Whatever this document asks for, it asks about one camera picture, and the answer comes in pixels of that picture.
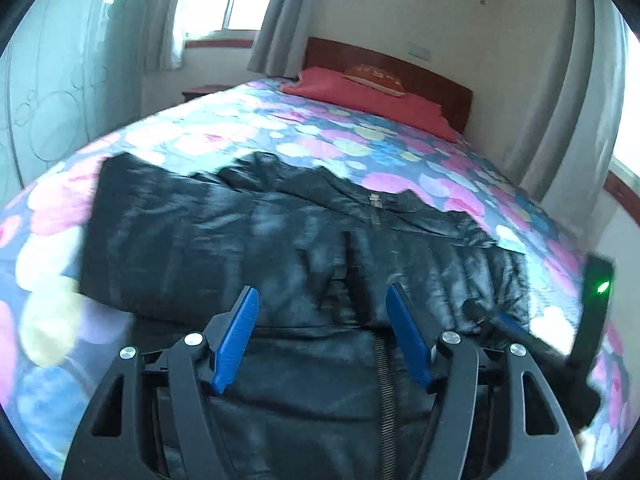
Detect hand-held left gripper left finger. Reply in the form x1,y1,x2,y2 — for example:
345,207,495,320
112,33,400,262
62,286,260,480

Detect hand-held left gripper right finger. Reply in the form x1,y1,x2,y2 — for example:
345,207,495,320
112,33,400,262
385,282,586,480

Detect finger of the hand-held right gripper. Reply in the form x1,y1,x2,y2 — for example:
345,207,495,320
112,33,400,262
462,299,573,361

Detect black puffer jacket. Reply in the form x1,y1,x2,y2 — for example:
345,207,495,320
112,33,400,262
80,152,538,480

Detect polka dot bedspread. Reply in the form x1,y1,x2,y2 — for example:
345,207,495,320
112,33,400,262
0,77,631,480

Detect grey curtain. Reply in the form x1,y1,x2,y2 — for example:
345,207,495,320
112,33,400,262
246,0,321,78
507,0,631,211

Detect red pillow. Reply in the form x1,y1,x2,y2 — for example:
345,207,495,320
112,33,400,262
280,66,463,143

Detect wooden nightstand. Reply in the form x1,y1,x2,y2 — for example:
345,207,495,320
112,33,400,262
181,84,226,104

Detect wooden headboard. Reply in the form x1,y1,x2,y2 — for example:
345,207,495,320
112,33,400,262
303,36,474,133

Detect embroidered orange cushion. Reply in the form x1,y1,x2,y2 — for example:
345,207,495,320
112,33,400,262
342,63,407,97

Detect white wardrobe with circles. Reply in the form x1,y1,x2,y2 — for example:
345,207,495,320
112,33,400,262
0,0,151,206

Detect white sheer curtain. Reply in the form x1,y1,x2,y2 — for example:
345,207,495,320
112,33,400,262
100,0,197,76

